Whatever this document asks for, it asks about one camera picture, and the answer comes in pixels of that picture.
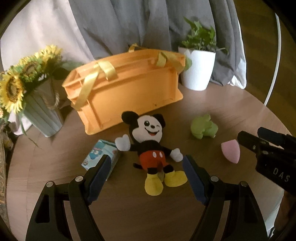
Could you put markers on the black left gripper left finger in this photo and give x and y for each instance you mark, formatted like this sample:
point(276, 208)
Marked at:
point(49, 221)

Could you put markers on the sunflower bouquet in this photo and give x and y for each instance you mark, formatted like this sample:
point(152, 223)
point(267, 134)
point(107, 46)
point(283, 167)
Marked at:
point(19, 80)

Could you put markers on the pink makeup sponge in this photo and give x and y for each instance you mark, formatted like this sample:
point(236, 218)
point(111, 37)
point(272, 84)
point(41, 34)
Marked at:
point(231, 151)

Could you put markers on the white plant pot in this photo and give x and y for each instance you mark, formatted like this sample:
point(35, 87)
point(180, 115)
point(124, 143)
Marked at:
point(198, 75)

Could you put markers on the grey curtain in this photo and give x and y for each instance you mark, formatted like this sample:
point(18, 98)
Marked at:
point(110, 27)

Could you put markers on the green frog squishy toy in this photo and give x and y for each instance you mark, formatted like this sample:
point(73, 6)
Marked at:
point(202, 126)

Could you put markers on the tissue pack blue white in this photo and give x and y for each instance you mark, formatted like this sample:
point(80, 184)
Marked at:
point(101, 148)

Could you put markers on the Mickey Mouse plush toy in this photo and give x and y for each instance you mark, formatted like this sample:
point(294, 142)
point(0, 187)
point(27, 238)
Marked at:
point(145, 134)

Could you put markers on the green potted plant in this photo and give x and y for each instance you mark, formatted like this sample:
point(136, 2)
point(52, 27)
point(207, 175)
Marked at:
point(201, 38)

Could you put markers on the grey ribbed vase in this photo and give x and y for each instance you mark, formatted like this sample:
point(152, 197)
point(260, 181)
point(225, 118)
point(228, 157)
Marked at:
point(42, 109)

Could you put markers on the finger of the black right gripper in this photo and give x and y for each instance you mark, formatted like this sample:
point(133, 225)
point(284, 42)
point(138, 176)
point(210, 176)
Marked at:
point(251, 142)
point(278, 139)

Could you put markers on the white sheer curtain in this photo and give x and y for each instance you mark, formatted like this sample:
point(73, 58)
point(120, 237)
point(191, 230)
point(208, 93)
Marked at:
point(43, 23)

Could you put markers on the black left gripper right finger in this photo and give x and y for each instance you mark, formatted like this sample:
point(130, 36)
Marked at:
point(244, 220)

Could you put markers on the orange plastic crate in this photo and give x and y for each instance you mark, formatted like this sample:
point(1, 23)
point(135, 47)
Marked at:
point(137, 80)

